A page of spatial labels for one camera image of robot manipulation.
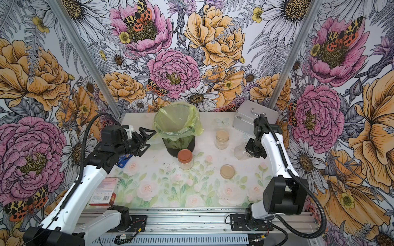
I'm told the glass jar beige lid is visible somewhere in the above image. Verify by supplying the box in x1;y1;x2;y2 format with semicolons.
215;130;229;150
234;142;253;161

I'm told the silver metal case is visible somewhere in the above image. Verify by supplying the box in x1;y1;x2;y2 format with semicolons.
233;100;280;136

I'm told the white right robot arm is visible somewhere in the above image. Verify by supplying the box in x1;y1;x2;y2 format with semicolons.
245;115;307;230

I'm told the black mesh waste bin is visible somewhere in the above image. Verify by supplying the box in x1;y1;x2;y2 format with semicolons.
162;136;196;157

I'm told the pink red packet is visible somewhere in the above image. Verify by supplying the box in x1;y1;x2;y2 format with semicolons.
88;178;120;206

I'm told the green plastic bin liner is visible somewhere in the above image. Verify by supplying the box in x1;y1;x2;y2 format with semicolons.
152;102;204;141

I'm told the glass jar orange lid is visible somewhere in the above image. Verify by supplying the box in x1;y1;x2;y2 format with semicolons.
178;149;194;170

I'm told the aluminium frame post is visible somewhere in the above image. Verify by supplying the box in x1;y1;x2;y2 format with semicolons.
48;1;122;120
268;0;324;109

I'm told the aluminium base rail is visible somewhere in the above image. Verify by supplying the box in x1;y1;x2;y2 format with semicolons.
52;205;321;246

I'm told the blue snack packet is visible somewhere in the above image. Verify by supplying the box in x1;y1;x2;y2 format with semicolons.
117;154;133;169

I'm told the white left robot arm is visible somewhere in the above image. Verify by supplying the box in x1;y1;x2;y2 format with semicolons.
23;125;156;246

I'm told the aluminium frame post left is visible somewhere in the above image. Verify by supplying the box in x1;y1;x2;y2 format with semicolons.
48;1;122;120

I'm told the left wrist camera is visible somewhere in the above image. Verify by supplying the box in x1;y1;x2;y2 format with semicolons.
122;125;134;140

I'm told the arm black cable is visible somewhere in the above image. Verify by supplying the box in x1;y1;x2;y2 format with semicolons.
261;113;327;239
27;113;121;237

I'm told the aluminium frame post right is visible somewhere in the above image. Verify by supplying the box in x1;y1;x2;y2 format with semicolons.
268;0;324;109

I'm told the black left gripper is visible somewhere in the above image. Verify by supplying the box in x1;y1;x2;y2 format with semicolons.
115;128;157;157

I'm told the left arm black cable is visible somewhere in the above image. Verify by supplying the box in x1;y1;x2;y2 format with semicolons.
27;113;121;237

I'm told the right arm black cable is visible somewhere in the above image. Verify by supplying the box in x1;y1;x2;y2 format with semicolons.
261;113;327;239

